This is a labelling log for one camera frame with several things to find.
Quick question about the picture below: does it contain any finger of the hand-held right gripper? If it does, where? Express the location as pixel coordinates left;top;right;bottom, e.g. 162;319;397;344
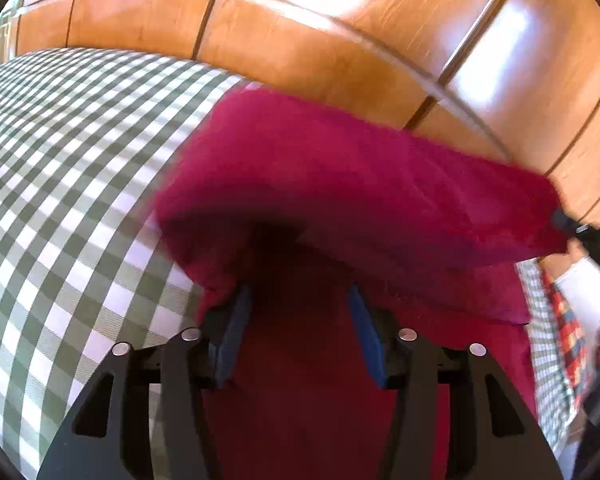
551;209;590;239

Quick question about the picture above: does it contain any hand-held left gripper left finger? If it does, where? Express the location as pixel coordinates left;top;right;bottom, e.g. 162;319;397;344
37;280;254;480

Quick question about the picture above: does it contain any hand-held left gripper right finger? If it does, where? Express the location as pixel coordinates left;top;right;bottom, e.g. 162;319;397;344
346;282;565;480

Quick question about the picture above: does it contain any dark red sweater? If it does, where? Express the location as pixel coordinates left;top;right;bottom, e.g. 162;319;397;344
152;82;571;480

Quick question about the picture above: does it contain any person's right hand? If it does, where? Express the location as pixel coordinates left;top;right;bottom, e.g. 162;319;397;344
566;238;592;262

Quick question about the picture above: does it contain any multicolour checked pillow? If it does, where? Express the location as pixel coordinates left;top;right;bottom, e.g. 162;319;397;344
540;262;590;393

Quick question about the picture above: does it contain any green white checked bedsheet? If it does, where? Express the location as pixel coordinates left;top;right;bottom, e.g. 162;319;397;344
0;46;253;478

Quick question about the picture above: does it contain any wooden panelled wardrobe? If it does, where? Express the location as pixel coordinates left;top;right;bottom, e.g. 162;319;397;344
2;0;600;233

